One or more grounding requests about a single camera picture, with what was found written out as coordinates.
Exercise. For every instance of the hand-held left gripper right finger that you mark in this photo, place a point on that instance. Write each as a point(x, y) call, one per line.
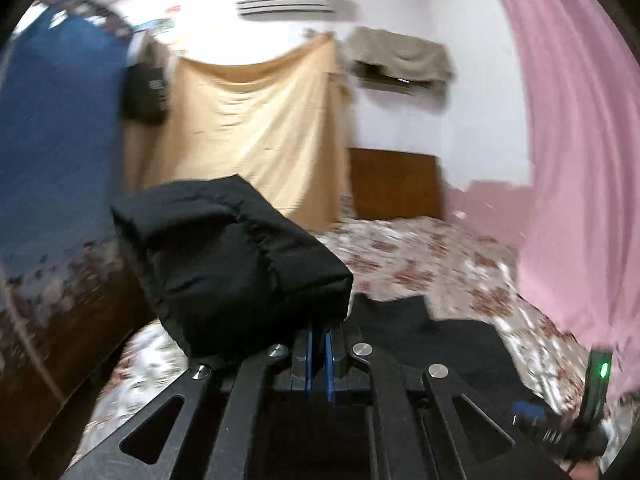
point(330, 362)

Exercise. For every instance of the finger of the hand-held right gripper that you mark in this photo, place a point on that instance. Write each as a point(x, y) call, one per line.
point(527, 412)

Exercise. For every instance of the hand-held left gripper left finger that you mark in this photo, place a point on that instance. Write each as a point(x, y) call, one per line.
point(309, 360)

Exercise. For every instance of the black padded jacket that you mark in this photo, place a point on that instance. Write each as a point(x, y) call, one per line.
point(225, 260)

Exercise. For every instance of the flat black garment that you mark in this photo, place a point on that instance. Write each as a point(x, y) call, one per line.
point(450, 350)

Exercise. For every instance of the floral satin bedspread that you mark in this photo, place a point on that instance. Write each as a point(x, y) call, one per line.
point(425, 260)

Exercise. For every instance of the wooden headboard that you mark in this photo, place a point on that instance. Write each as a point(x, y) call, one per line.
point(395, 185)

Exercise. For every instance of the pink curtain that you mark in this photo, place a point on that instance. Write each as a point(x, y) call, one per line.
point(575, 160)

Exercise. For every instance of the beige hanging sheet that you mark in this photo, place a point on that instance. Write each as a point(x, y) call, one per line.
point(250, 130)

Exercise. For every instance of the black hanging bag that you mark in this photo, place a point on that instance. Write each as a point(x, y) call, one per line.
point(145, 92)

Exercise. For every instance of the grey-beige towel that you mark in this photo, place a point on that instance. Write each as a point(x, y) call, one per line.
point(400, 55)

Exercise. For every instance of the blue hanging cloth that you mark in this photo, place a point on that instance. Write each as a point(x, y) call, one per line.
point(55, 135)

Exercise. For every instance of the white ceiling vent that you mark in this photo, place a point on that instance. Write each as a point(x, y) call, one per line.
point(295, 6)

